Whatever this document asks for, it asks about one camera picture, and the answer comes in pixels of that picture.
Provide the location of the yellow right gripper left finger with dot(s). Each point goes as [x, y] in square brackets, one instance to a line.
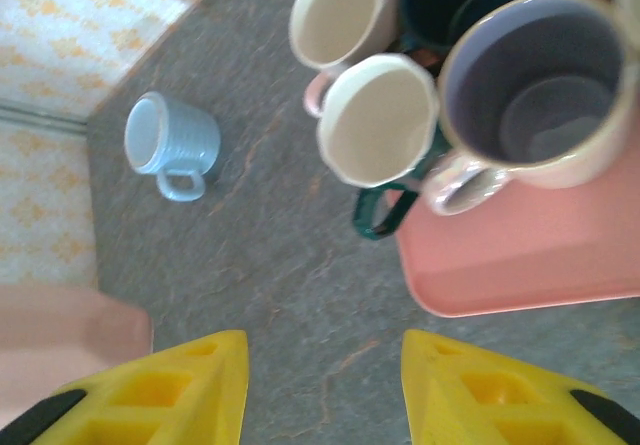
[150, 405]

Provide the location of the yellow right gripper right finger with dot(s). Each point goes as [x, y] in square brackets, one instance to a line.
[500, 405]

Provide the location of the pink ceramic mug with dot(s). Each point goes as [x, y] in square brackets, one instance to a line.
[65, 335]

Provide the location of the dark green ceramic mug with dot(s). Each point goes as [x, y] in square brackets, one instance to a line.
[375, 120]

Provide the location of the pale pink mug lavender interior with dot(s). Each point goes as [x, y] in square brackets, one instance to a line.
[535, 90]

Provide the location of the dark blue ceramic mug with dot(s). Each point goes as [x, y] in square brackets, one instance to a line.
[440, 0]

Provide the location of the light blue ribbed mug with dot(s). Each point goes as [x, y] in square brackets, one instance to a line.
[185, 135]

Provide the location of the pink plastic tray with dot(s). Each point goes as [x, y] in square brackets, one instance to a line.
[525, 265]

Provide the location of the aluminium frame post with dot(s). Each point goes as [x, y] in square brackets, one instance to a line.
[40, 117]

